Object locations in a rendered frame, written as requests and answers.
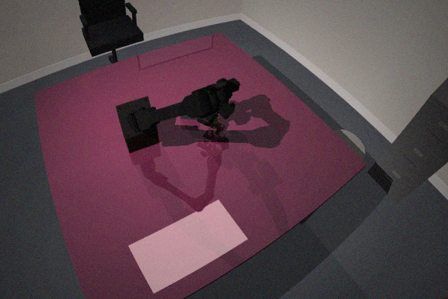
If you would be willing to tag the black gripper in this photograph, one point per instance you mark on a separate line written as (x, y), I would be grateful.
(209, 119)

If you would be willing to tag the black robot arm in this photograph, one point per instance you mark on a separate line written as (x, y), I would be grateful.
(198, 104)

